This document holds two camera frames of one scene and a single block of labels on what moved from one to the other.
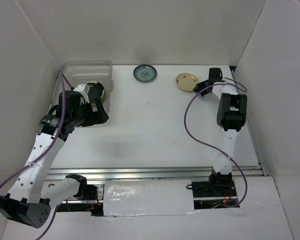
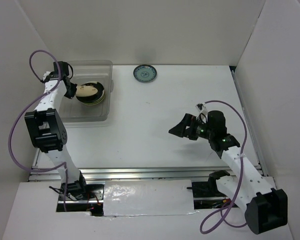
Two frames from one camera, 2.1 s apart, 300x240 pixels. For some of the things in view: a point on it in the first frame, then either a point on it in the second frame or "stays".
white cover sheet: [149, 197] stays
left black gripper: [99, 116] -> [72, 92]
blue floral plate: [144, 72] stays
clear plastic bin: [81, 72] stays
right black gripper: [200, 86] -> [180, 129]
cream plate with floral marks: [186, 81] -> [85, 90]
